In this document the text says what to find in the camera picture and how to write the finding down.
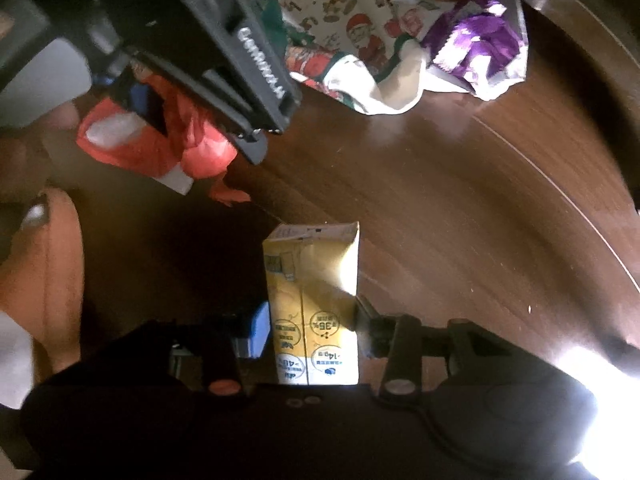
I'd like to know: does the purple and white snack wrapper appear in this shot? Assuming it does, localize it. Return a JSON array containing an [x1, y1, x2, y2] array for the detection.
[[392, 0, 530, 102]]

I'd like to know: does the red snack wrapper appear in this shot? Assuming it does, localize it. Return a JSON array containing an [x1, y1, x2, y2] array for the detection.
[[76, 67, 252, 208]]

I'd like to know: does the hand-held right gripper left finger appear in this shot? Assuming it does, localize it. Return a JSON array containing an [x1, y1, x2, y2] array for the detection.
[[125, 302, 272, 402]]

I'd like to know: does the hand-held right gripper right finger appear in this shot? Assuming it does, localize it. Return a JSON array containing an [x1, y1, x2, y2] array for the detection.
[[356, 296, 506, 407]]

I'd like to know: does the person's left hand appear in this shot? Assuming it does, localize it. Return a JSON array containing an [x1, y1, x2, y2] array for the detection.
[[0, 102, 87, 376]]

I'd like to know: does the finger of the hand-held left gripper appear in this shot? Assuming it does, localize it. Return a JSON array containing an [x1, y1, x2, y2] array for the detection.
[[220, 124, 272, 167], [107, 67, 173, 137]]

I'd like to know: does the Christmas print cloth bag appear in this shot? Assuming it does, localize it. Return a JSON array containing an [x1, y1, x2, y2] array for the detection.
[[262, 0, 432, 116]]

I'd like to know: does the yellow drink carton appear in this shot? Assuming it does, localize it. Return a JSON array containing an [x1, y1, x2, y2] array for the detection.
[[262, 221, 361, 387]]

